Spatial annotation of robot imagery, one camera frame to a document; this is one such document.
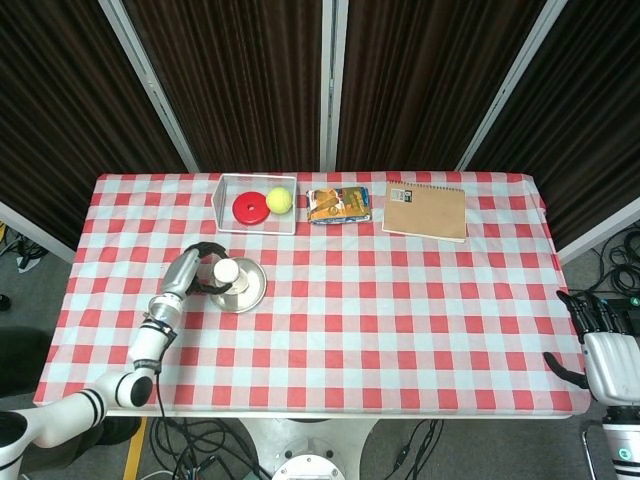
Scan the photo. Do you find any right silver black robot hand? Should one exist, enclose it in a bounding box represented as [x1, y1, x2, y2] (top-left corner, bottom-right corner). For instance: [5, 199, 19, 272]
[543, 289, 640, 405]

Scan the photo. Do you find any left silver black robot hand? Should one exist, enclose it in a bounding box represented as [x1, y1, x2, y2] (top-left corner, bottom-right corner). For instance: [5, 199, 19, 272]
[160, 241, 236, 300]

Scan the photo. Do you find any white paper cup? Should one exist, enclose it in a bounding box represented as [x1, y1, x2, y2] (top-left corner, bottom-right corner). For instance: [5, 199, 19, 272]
[209, 258, 250, 296]

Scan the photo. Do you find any red white checkered tablecloth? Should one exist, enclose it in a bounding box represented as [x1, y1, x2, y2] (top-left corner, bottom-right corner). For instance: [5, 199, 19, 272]
[32, 171, 594, 419]

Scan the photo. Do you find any round stainless steel plate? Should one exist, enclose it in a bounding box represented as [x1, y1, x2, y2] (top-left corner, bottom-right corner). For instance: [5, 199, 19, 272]
[209, 257, 268, 315]

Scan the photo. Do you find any red round disc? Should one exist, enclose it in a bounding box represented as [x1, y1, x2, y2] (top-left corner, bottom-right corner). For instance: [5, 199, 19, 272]
[232, 191, 274, 225]

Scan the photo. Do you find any yellow tennis ball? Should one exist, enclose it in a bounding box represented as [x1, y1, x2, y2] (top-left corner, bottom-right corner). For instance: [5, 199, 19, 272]
[265, 186, 294, 215]

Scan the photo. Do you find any orange blue snack packet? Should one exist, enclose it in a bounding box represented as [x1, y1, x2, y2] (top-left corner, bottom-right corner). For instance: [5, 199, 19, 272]
[305, 184, 374, 226]

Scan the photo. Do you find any yellow floor tape strip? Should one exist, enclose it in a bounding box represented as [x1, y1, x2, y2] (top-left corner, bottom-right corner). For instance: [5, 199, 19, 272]
[123, 417, 149, 480]

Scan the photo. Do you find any dark brown partition panel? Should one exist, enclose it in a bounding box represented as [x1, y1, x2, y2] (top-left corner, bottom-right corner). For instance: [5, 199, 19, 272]
[0, 0, 187, 251]
[469, 0, 640, 251]
[123, 0, 324, 174]
[337, 0, 545, 174]

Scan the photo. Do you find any brown spiral notebook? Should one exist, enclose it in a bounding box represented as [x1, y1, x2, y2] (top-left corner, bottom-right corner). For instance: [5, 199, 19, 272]
[381, 179, 469, 245]

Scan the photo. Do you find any black floor cable bundle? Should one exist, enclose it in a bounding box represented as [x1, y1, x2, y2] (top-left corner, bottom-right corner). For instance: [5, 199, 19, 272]
[592, 224, 640, 301]
[382, 418, 446, 480]
[0, 224, 50, 274]
[148, 417, 274, 480]

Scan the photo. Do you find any low grey partition rail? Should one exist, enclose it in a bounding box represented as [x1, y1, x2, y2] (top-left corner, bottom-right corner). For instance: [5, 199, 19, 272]
[0, 199, 76, 264]
[557, 197, 640, 264]

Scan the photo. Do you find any slanted grey partition post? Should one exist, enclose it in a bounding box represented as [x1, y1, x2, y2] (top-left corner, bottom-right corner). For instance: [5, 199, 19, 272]
[98, 0, 201, 174]
[454, 0, 569, 171]

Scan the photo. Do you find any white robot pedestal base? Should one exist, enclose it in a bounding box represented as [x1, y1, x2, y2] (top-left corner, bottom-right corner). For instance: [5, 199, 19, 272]
[234, 417, 381, 480]

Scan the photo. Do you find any upright grey partition post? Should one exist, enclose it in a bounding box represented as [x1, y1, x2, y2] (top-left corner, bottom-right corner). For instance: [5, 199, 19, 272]
[319, 0, 350, 174]

